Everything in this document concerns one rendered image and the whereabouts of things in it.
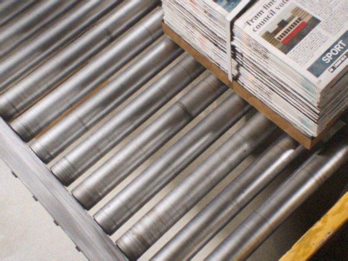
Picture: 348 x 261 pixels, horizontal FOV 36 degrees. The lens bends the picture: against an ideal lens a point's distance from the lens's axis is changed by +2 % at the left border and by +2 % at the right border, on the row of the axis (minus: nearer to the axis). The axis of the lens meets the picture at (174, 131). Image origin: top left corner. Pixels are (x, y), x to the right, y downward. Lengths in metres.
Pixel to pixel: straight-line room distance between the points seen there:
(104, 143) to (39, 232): 0.88
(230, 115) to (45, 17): 0.46
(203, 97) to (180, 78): 0.06
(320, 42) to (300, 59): 0.04
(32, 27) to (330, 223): 0.72
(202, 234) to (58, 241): 0.96
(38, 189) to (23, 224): 0.88
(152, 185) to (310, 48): 0.37
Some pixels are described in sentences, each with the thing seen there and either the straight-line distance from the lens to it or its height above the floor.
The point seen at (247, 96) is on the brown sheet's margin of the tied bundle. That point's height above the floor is 0.83.
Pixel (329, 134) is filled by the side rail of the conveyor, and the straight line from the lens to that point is 1.08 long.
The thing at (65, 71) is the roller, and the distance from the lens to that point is 1.11.
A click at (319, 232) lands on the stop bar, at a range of 0.91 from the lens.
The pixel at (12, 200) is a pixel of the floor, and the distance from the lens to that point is 1.91.
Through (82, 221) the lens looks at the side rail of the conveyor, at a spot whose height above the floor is 0.80.
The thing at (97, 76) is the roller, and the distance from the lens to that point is 1.08.
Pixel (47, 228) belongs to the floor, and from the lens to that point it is 1.84.
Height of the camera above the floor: 1.69
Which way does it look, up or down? 64 degrees down
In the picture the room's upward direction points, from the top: 11 degrees counter-clockwise
